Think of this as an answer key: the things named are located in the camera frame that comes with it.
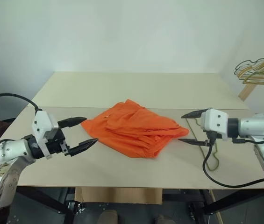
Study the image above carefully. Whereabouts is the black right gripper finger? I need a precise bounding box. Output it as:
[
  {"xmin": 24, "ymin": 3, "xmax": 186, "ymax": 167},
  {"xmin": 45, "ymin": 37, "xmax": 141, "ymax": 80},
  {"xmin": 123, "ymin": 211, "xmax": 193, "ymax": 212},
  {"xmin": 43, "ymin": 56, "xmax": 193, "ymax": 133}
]
[
  {"xmin": 178, "ymin": 138, "xmax": 211, "ymax": 147},
  {"xmin": 180, "ymin": 108, "xmax": 209, "ymax": 120}
]

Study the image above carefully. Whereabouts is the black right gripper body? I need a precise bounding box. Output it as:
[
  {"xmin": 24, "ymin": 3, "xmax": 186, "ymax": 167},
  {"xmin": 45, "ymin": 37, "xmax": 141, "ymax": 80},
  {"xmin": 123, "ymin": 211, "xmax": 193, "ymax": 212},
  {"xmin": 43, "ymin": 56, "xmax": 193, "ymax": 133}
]
[{"xmin": 203, "ymin": 130, "xmax": 219, "ymax": 147}]

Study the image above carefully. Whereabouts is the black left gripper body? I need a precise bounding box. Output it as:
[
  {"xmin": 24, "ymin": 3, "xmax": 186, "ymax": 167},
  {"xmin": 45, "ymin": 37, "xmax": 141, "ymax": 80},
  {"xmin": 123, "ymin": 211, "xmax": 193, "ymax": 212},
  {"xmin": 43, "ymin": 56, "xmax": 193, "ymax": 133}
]
[{"xmin": 44, "ymin": 127, "xmax": 73, "ymax": 157}]

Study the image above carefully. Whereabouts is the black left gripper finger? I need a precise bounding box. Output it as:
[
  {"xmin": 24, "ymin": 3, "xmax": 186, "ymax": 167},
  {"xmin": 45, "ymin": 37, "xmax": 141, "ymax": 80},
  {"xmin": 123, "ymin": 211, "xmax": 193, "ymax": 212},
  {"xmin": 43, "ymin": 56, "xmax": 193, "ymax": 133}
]
[
  {"xmin": 68, "ymin": 138, "xmax": 100, "ymax": 157},
  {"xmin": 57, "ymin": 117, "xmax": 87, "ymax": 129}
]

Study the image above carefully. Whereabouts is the orange cloth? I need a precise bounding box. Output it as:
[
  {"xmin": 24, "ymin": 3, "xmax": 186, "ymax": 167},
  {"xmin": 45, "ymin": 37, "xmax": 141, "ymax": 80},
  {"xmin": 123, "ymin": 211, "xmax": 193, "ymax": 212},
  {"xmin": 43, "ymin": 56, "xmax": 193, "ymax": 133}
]
[{"xmin": 80, "ymin": 99, "xmax": 190, "ymax": 160}]

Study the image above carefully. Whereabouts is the wooden clothes rack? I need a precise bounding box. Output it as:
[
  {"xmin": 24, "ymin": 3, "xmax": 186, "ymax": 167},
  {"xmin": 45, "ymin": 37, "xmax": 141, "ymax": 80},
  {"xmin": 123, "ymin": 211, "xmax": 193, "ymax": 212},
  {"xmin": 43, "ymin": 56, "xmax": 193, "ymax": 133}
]
[{"xmin": 237, "ymin": 35, "xmax": 264, "ymax": 101}]

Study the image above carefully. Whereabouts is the thin wooden stick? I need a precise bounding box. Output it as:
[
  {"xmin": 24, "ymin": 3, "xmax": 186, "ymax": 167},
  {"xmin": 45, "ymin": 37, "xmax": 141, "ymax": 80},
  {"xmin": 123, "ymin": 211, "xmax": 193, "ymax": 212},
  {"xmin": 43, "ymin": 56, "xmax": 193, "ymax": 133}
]
[{"xmin": 209, "ymin": 189, "xmax": 224, "ymax": 224}]

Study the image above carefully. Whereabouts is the brown rounded shoe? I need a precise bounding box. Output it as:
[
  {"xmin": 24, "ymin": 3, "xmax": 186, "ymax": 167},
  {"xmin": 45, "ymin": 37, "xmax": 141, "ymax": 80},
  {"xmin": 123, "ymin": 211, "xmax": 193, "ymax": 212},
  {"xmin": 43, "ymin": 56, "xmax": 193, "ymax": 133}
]
[{"xmin": 98, "ymin": 209, "xmax": 119, "ymax": 224}]

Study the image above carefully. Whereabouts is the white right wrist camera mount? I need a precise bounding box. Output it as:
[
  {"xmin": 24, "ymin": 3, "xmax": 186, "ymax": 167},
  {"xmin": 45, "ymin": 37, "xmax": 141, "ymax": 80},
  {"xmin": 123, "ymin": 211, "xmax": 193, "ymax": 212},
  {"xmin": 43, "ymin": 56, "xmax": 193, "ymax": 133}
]
[{"xmin": 200, "ymin": 108, "xmax": 229, "ymax": 142}]

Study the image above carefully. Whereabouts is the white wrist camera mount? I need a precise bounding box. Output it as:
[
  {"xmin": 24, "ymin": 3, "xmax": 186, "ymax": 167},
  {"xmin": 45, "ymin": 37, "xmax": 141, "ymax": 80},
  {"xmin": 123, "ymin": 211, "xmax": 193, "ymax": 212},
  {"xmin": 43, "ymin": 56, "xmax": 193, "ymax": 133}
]
[
  {"xmin": 31, "ymin": 111, "xmax": 59, "ymax": 160},
  {"xmin": 200, "ymin": 108, "xmax": 229, "ymax": 142}
]

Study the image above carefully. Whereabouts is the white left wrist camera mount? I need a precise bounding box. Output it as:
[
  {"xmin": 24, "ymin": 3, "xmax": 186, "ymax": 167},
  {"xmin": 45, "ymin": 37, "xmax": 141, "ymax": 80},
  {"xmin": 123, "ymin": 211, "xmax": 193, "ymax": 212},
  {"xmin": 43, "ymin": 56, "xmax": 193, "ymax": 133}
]
[{"xmin": 31, "ymin": 111, "xmax": 59, "ymax": 160}]

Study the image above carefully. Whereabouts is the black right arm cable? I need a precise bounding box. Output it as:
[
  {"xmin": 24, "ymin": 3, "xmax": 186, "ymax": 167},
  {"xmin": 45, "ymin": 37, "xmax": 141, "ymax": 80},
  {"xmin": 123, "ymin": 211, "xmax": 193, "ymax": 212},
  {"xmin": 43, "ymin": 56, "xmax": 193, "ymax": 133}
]
[{"xmin": 202, "ymin": 133, "xmax": 264, "ymax": 189}]

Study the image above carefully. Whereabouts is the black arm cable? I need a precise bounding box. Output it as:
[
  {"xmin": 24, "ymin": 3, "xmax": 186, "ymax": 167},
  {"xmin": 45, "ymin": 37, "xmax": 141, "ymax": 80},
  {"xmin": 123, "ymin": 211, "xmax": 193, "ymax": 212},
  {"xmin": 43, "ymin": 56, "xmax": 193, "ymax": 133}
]
[
  {"xmin": 0, "ymin": 93, "xmax": 43, "ymax": 224},
  {"xmin": 202, "ymin": 133, "xmax": 264, "ymax": 189}
]

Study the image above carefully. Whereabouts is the black metal table frame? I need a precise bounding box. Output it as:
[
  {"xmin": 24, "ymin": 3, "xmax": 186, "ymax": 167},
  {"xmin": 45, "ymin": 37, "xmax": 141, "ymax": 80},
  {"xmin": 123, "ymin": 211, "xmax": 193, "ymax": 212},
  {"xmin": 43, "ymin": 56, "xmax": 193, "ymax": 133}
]
[{"xmin": 14, "ymin": 186, "xmax": 264, "ymax": 224}]

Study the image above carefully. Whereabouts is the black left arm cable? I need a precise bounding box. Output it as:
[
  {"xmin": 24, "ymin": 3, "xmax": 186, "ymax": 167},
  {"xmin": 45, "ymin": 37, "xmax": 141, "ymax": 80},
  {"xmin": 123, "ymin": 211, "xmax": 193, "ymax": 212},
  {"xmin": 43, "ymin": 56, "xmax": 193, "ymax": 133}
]
[{"xmin": 0, "ymin": 93, "xmax": 43, "ymax": 224}]

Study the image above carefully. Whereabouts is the bunch of hanging wire hangers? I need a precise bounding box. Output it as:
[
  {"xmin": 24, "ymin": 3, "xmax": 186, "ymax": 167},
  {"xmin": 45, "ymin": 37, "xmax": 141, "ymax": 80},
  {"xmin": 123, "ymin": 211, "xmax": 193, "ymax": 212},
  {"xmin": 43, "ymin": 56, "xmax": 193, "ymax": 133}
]
[{"xmin": 236, "ymin": 59, "xmax": 264, "ymax": 81}]

